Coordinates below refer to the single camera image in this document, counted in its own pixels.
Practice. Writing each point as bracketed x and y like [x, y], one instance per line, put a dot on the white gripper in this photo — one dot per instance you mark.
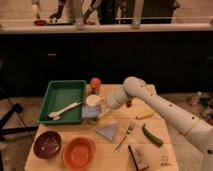
[114, 100]

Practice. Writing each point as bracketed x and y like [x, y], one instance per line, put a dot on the blue sponge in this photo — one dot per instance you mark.
[90, 112]

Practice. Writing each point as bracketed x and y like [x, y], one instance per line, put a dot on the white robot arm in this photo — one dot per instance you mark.
[197, 131]

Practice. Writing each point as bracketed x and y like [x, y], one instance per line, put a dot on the white plastic cup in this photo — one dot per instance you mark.
[93, 100]

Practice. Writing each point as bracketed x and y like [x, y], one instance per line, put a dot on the green plastic cup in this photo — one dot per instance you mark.
[93, 121]

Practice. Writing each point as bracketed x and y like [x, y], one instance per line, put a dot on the dark grape bunch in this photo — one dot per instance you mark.
[129, 103]

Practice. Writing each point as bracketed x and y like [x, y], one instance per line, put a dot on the grey triangular cloth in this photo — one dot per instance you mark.
[108, 131]

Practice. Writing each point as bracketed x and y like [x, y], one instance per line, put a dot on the orange-lid spice bottle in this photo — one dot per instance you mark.
[95, 85]

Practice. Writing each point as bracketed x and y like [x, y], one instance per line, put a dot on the silver fork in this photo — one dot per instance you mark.
[129, 130]

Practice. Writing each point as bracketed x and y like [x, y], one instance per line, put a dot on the yellow banana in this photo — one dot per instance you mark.
[145, 115]

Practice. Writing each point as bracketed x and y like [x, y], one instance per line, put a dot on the green plastic tray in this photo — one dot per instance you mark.
[60, 94]

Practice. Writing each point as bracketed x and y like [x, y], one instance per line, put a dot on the white plastic utensil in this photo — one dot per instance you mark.
[57, 114]

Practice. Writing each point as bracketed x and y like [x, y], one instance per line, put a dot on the orange bowl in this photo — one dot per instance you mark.
[78, 154]

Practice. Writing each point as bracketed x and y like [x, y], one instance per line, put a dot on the black wooden brush block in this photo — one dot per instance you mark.
[139, 160]

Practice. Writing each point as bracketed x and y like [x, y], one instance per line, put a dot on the purple bowl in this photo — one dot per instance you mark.
[47, 145]

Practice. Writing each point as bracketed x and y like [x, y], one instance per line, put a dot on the black tripod stand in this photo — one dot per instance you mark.
[11, 121]

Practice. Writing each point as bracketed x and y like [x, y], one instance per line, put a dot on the red bowl on counter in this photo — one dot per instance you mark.
[40, 22]

